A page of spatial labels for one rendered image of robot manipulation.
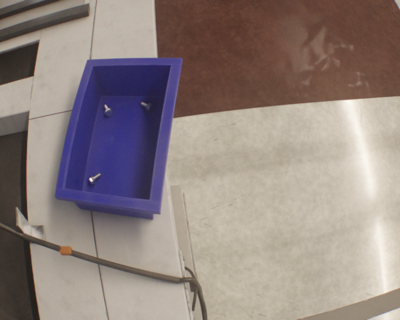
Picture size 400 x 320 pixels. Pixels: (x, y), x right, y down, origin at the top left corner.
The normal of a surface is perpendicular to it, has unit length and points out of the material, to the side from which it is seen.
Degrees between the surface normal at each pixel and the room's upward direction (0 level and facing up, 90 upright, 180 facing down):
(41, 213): 0
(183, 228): 0
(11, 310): 0
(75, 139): 85
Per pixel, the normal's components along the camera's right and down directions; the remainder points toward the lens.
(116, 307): -0.02, -0.48
